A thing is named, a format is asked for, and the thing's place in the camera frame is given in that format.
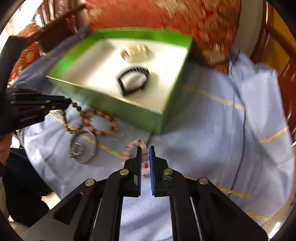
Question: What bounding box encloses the brown wooden bead bracelet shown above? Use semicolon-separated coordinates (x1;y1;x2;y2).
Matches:
49;101;83;135

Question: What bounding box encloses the red white bead bracelet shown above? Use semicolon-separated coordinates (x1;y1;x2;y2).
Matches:
81;109;118;137

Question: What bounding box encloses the silver bangle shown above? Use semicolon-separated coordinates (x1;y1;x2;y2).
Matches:
68;130;98;164

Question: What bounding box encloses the thin silver ring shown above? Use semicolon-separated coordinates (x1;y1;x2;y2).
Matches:
112;128;125;142

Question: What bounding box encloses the pink bead bracelet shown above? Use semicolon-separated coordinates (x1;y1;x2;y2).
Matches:
122;139;151;178

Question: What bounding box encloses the person's left hand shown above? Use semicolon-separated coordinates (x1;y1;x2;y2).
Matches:
0;133;13;163

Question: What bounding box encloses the black wristwatch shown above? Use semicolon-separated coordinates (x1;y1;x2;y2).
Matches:
117;67;150;96

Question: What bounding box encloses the green cardboard box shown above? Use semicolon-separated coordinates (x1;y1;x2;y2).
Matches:
47;28;193;134

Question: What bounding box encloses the light blue plaid cloth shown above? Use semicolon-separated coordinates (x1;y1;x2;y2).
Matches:
12;37;295;240

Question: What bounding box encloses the white wristwatch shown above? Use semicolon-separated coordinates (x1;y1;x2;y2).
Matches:
120;44;152;63

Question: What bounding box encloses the red gold embroidered cushion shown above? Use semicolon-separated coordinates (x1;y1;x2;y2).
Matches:
86;0;241;73

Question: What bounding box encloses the dark wooden chair frame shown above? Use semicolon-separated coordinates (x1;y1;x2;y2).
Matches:
6;0;88;77

